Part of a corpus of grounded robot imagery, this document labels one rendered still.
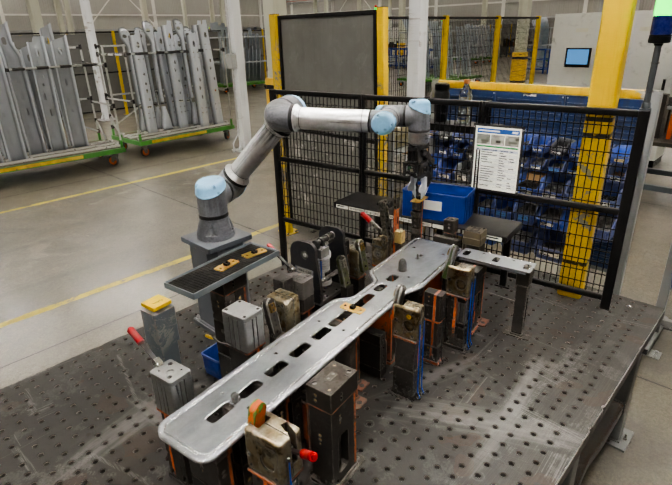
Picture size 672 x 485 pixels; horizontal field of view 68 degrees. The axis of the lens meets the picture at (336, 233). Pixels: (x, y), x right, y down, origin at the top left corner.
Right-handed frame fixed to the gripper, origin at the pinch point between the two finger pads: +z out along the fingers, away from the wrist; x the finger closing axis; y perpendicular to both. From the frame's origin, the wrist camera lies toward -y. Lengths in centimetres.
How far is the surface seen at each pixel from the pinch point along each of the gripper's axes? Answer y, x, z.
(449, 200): -36.7, -2.9, 14.2
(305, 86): -176, -194, -12
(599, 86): -59, 47, -35
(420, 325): 42, 22, 27
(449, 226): -26.9, 1.8, 22.3
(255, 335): 80, -12, 21
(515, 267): -12.3, 35.0, 27.1
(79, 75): -494, -1133, 36
